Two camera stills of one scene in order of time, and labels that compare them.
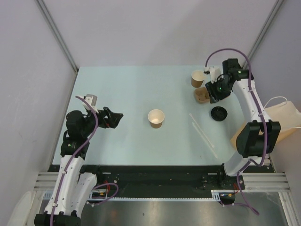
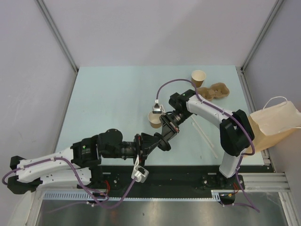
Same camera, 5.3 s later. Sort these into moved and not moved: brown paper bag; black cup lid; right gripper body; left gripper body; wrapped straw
Moved: right gripper body; black cup lid; left gripper body
Not moved: brown paper bag; wrapped straw
